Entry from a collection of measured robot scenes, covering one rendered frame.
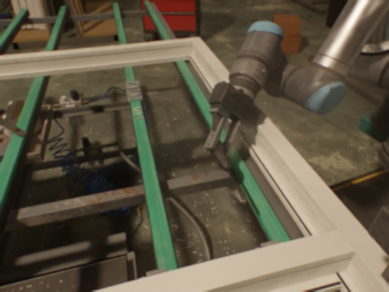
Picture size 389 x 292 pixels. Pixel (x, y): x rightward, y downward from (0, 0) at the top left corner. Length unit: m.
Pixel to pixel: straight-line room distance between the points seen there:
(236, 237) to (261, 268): 1.18
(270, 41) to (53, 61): 0.86
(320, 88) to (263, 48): 0.16
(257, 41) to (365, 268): 0.52
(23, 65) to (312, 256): 1.18
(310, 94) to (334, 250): 0.39
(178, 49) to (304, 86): 0.68
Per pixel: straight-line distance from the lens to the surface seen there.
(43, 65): 1.34
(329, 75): 0.79
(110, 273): 0.91
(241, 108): 0.72
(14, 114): 1.49
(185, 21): 4.04
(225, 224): 1.71
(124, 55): 1.31
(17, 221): 0.80
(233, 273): 0.49
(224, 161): 0.65
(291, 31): 3.85
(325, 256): 0.53
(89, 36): 4.46
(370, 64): 1.26
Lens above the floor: 1.36
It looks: 38 degrees down
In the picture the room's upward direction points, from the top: 1 degrees counter-clockwise
